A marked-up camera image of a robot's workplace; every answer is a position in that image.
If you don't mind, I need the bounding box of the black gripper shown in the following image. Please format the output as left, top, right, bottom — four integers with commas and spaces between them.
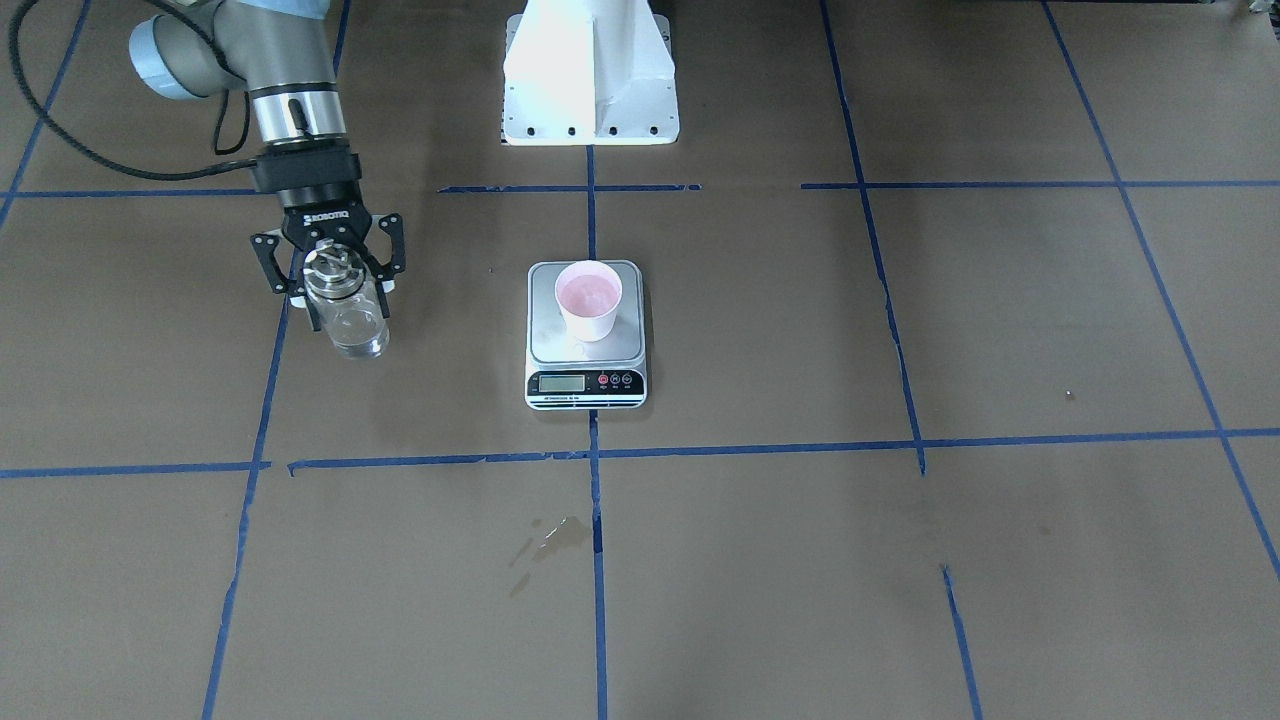
250, 140, 407, 332

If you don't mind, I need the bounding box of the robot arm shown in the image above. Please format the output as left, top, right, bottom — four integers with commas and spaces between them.
129, 1, 406, 348

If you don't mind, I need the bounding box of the digital kitchen scale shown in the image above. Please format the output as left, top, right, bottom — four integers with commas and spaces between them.
524, 260, 649, 411

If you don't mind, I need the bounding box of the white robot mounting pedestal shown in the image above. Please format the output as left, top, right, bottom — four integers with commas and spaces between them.
500, 1, 681, 147

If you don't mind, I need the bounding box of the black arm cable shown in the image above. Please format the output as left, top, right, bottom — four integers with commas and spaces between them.
8, 0, 262, 183

